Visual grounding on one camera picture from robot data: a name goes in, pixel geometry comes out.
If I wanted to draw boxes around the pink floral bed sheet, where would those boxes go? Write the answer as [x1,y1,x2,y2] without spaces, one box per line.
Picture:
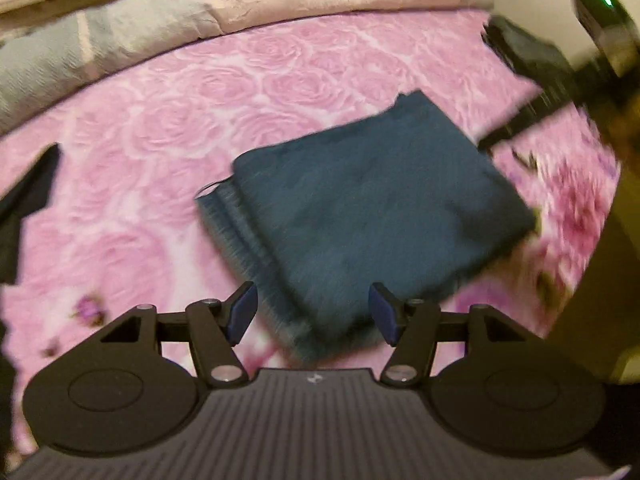
[0,6,623,466]

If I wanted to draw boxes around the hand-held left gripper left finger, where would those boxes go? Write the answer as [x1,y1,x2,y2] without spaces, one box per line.
[100,281,259,389]

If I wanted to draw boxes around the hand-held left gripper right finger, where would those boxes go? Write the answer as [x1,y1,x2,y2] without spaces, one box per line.
[368,282,533,389]

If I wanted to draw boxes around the dark cloth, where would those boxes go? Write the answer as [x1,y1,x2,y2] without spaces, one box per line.
[0,142,62,286]

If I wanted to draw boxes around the blue denim jeans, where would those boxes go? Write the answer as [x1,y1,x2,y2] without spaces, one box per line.
[194,89,538,362]

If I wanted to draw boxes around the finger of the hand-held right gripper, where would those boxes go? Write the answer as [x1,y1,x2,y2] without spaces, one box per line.
[480,14,579,93]
[476,88,594,153]

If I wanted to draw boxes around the pink and grey quilt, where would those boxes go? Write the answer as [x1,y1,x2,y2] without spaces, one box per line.
[0,0,496,137]

